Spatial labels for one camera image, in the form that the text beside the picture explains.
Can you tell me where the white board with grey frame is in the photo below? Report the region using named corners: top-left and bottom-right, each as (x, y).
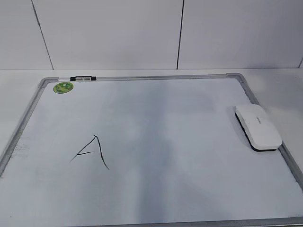
top-left (0, 73), bottom-right (303, 227)

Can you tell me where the round green magnet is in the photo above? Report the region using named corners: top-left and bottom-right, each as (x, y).
top-left (53, 82), bottom-right (74, 94)

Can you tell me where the white whiteboard eraser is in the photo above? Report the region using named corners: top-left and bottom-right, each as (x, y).
top-left (235, 104), bottom-right (283, 152)

